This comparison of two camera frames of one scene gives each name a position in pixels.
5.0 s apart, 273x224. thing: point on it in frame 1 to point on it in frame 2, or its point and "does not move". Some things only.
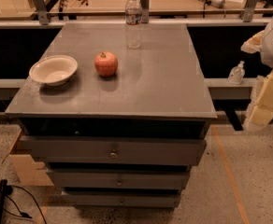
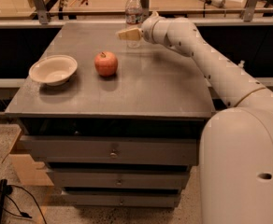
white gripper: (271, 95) to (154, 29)
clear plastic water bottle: (134, 12) does not move
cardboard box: (30, 173) does not move
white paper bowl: (54, 70) does not move
